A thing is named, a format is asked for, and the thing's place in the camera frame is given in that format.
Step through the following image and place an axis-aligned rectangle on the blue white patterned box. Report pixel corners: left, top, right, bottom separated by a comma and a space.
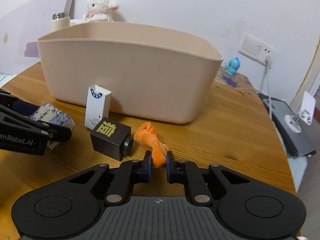
27, 102, 75, 150

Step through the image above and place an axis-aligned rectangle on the dark brown cube box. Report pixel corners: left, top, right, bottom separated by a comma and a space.
90, 118, 133, 161

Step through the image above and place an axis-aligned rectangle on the orange cloth scrunchie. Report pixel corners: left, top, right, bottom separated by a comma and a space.
134, 122, 169, 168

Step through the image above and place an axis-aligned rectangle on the white blue small box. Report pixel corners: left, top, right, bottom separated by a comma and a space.
85, 85, 112, 130

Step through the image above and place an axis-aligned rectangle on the lilac headboard panel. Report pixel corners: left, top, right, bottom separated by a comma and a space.
0, 0, 73, 75

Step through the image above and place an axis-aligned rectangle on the white thermos bottle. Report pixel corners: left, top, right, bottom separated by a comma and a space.
51, 11, 71, 32

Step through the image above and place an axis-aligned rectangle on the pink plastic storage bin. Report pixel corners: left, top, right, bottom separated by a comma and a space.
36, 21, 223, 124

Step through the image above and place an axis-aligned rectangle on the dark grey laptop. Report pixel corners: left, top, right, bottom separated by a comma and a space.
258, 93, 316, 157

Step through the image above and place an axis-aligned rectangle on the blue bird figurine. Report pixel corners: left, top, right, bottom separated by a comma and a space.
225, 57, 240, 76

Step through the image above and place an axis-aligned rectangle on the white plush lamb toy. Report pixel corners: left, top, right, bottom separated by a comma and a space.
82, 0, 120, 22

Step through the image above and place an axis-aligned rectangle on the white phone stand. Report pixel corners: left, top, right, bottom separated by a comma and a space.
284, 92, 316, 133

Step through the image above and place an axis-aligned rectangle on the white charger cable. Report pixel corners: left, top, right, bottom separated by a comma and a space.
260, 56, 276, 120

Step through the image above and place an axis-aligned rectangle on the white wall switch socket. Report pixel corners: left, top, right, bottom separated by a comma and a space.
239, 33, 277, 65

